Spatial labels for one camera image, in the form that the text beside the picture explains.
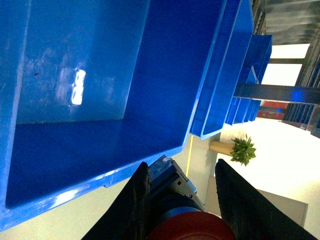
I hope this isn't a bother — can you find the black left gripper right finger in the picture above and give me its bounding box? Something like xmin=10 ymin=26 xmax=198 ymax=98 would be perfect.
xmin=215 ymin=158 xmax=316 ymax=240

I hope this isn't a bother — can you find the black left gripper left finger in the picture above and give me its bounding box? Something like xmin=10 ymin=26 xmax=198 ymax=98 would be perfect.
xmin=83 ymin=162 xmax=150 ymax=240

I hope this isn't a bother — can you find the red button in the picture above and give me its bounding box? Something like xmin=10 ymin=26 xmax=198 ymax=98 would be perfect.
xmin=146 ymin=155 xmax=236 ymax=240

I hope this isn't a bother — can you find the potted green plant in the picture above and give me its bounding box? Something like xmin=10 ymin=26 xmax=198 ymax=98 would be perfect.
xmin=209 ymin=135 xmax=256 ymax=166

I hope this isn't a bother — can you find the blue target bin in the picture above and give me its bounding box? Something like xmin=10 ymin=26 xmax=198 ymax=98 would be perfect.
xmin=0 ymin=0 xmax=226 ymax=231

